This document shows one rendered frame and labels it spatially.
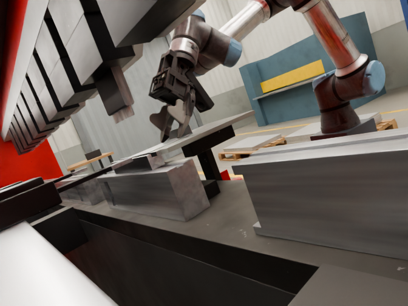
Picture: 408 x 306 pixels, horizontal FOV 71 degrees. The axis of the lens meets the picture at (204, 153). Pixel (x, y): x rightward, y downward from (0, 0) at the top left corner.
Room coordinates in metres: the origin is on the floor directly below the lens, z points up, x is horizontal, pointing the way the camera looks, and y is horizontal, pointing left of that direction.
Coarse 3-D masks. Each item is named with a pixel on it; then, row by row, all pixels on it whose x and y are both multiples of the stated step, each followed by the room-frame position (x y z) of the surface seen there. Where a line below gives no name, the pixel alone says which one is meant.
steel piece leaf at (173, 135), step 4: (188, 128) 0.67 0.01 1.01; (172, 132) 0.71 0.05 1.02; (176, 132) 0.70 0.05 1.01; (184, 132) 0.68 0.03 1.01; (188, 132) 0.67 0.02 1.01; (172, 136) 0.71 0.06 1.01; (176, 136) 0.70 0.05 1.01; (184, 136) 0.65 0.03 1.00; (168, 140) 0.71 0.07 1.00; (172, 140) 0.65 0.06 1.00; (176, 140) 0.63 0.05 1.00; (160, 144) 0.66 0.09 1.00; (164, 144) 0.62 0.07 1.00; (152, 148) 0.64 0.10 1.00; (140, 152) 0.65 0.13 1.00
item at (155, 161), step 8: (152, 152) 0.57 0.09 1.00; (120, 160) 0.67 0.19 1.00; (136, 160) 0.59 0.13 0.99; (144, 160) 0.56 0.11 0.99; (152, 160) 0.55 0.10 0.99; (160, 160) 0.56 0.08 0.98; (120, 168) 0.67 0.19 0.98; (128, 168) 0.63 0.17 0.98; (136, 168) 0.60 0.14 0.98; (144, 168) 0.57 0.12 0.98; (152, 168) 0.54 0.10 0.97
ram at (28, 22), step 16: (16, 0) 0.76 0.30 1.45; (32, 0) 0.67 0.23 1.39; (48, 0) 0.60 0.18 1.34; (16, 16) 0.81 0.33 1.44; (32, 16) 0.71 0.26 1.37; (48, 16) 0.66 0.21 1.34; (16, 32) 0.87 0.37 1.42; (32, 32) 0.75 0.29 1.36; (16, 48) 0.93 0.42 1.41; (32, 48) 0.80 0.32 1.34; (16, 64) 1.01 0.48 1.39; (16, 80) 1.10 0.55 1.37; (0, 96) 1.57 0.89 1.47; (16, 96) 1.22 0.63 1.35; (0, 112) 1.83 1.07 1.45; (0, 128) 2.17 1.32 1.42
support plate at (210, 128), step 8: (248, 112) 0.68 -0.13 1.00; (224, 120) 0.71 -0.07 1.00; (232, 120) 0.65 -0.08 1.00; (200, 128) 0.74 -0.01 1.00; (208, 128) 0.64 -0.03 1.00; (216, 128) 0.62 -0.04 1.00; (192, 136) 0.59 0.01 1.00; (200, 136) 0.59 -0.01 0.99; (168, 144) 0.60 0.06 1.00; (176, 144) 0.55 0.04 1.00; (184, 144) 0.56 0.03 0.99; (168, 152) 0.54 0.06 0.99
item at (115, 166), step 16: (128, 160) 0.56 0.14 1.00; (96, 176) 0.52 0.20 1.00; (0, 192) 0.41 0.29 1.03; (16, 192) 0.42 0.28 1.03; (32, 192) 0.42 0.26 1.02; (48, 192) 0.43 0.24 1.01; (0, 208) 0.40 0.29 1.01; (16, 208) 0.41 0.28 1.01; (32, 208) 0.42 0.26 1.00; (48, 208) 0.43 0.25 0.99; (0, 224) 0.39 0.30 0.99
